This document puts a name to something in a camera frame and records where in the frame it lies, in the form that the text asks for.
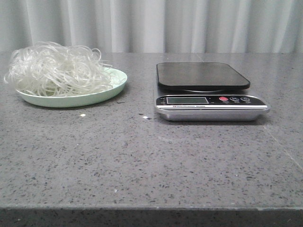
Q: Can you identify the light green round plate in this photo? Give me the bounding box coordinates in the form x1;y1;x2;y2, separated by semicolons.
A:
18;68;127;108

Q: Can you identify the silver black kitchen scale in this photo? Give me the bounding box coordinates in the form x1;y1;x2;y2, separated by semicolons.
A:
154;62;270;122

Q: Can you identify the translucent white vermicelli bundle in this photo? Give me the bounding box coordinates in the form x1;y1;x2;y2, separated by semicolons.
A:
4;42;118;97

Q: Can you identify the white pleated curtain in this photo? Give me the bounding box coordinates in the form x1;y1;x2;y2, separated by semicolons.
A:
0;0;303;53

